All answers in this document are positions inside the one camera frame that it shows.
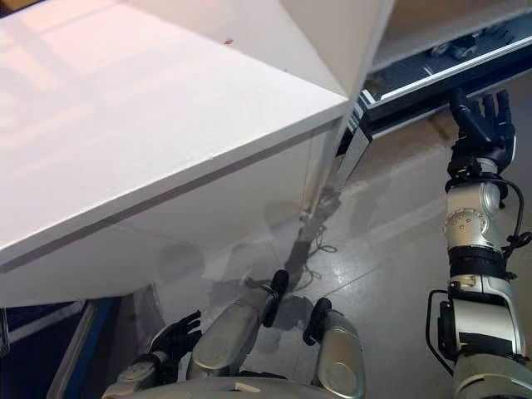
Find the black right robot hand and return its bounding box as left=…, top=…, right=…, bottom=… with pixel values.
left=447, top=86, right=517, bottom=167

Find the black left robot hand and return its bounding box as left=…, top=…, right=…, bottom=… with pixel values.
left=149, top=310, right=203, bottom=367

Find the white fridge drawer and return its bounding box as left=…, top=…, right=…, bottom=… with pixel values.
left=334, top=24, right=532, bottom=184

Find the stainless steel fridge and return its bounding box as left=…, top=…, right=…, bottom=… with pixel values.
left=372, top=0, right=532, bottom=71

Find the grey left robot leg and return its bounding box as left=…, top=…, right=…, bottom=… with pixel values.
left=185, top=269, right=291, bottom=382

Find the grey robot leg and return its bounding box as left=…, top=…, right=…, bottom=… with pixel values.
left=302, top=297, right=365, bottom=390
left=185, top=269, right=291, bottom=382

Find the grey robot torso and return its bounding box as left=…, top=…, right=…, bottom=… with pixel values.
left=106, top=372, right=362, bottom=399

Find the white counter cabinet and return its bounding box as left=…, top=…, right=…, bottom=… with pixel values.
left=0, top=0, right=350, bottom=308

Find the grey right robot leg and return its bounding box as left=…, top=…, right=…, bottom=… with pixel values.
left=302, top=297, right=365, bottom=390

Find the white tall side panel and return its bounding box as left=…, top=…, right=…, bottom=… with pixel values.
left=124, top=0, right=396, bottom=99

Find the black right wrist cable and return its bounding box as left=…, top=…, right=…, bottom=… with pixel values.
left=426, top=176, right=532, bottom=375

